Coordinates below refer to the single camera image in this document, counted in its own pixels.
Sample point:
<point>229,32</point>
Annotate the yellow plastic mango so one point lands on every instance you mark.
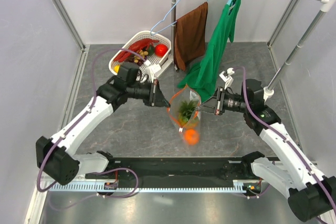
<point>116,68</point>

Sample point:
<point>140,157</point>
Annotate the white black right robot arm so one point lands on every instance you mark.
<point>308,191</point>

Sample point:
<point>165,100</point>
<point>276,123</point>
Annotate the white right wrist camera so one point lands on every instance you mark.
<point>227,78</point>

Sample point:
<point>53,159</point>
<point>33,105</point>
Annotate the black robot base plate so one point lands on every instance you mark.
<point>205,167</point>

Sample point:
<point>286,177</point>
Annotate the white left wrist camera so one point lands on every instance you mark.
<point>151,70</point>

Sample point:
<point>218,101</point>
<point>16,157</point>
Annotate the light blue wire hanger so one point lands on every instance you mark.
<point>172,11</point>

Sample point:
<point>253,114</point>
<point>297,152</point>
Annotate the orange plastic pineapple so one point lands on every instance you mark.
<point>187,114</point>

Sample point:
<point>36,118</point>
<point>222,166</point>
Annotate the dark purple plastic grapes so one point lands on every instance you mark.
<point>137,60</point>

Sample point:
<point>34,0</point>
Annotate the dark green plastic avocado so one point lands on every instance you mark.
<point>151,50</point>

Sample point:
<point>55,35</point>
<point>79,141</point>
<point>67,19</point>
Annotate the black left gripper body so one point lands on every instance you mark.
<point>153,87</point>

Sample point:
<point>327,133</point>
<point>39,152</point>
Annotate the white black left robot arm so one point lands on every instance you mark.
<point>56,156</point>

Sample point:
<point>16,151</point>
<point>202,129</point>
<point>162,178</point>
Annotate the brown towel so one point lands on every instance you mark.
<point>190,36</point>

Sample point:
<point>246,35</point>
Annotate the green t-shirt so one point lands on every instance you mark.
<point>202,76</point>

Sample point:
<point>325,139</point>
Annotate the white slotted cable duct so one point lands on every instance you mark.
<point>155,184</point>

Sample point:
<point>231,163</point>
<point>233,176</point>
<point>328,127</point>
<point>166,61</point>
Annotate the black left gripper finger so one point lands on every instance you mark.
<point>160,98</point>
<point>162,104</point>

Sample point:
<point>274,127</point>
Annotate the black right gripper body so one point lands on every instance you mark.
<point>220,95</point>

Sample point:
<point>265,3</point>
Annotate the red plastic lobster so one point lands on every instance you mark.
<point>135,47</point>

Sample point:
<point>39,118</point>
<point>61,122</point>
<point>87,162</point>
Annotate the orange plastic orange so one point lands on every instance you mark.
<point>191,137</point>

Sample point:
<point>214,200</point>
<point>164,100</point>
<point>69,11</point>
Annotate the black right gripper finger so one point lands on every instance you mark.
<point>211,101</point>
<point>207,109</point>

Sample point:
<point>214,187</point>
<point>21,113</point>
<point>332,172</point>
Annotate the white perforated plastic basket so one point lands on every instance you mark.
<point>163,61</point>

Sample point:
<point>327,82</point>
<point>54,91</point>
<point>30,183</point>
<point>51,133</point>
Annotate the red plastic tomato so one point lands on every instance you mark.
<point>160,50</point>

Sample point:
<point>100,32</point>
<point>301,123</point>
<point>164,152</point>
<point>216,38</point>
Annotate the clear zip top bag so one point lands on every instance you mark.
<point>187,94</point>

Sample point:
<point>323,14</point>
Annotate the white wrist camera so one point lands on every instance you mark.
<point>227,78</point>
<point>151,70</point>

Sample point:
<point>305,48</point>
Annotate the tan plastic longan bunch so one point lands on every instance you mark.
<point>141,55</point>

